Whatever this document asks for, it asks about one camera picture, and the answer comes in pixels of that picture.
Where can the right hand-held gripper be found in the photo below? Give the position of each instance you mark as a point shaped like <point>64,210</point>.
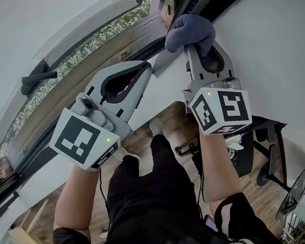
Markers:
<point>222,110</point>

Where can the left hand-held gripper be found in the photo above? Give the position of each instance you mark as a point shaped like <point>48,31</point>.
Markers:
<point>77,139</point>

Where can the dark blue cloth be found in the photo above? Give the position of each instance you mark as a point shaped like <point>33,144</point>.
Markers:
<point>191,29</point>

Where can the dark window frame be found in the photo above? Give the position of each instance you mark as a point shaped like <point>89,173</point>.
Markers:
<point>1,191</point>

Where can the person's left forearm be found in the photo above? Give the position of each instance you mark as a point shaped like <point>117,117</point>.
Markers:
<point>76,199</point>

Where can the person's right forearm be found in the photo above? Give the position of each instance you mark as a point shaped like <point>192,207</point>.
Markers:
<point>218,165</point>

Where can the window sash with glass pane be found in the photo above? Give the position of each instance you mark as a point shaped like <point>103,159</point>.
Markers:
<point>47,26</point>

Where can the small metal lock keeper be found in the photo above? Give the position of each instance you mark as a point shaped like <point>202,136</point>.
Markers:
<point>124,55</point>

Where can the person's right white shoe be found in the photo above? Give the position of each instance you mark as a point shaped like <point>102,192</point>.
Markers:
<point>156,126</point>

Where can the person's white shoe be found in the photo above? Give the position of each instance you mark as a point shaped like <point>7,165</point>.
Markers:
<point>156,126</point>
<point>129,156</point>

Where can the person's left white shoe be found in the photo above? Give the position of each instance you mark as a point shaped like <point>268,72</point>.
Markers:
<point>129,156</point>

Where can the black desk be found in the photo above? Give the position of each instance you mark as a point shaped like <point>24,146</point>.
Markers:
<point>263,124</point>

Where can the person's black trousers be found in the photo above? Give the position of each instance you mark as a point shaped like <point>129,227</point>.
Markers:
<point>155,190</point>

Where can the round dark glass disc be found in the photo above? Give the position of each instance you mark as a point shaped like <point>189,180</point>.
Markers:
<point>296,192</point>

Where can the person's black shirt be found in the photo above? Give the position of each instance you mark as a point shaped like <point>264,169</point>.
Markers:
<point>242,226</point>

